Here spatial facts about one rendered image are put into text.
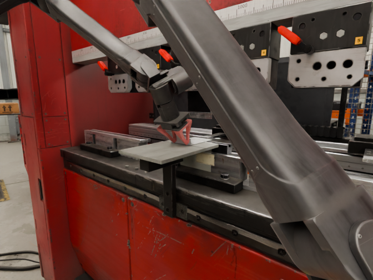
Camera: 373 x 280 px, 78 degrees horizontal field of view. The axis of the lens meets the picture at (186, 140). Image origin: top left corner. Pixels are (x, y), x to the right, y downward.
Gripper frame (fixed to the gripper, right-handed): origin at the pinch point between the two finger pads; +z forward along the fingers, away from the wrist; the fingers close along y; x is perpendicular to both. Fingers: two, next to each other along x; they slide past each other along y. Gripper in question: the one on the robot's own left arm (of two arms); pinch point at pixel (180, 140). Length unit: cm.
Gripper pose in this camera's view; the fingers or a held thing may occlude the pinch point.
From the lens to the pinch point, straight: 74.4
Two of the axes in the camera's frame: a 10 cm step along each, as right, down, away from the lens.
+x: -5.8, 5.8, -5.7
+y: -7.6, -1.2, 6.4
